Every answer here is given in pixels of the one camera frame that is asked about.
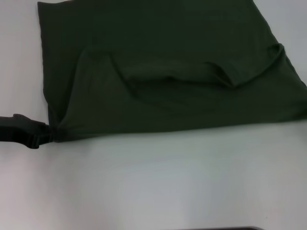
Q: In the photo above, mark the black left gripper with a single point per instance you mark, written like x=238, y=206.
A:
x=16, y=130

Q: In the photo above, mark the dark green FREE! t-shirt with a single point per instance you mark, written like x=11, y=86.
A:
x=156, y=72

